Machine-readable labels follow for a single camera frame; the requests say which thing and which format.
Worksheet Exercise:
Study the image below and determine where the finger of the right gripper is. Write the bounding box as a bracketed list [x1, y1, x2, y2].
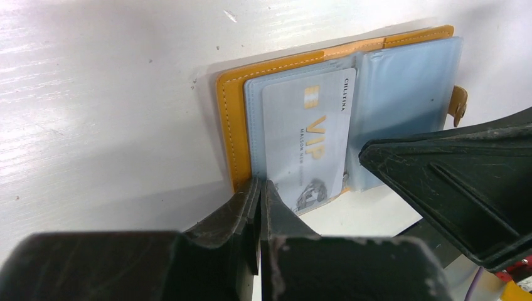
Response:
[359, 109, 531, 272]

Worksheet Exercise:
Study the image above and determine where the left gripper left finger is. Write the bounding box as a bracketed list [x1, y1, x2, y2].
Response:
[1, 178, 261, 300]

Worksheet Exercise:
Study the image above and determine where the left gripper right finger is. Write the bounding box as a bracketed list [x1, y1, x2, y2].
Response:
[260, 181, 451, 300]

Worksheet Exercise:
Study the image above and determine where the silver VIP credit card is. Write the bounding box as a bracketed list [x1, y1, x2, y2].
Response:
[262, 68, 356, 213]

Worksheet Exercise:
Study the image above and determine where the yellow leather card holder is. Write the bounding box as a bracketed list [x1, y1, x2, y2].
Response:
[215, 25, 467, 214]

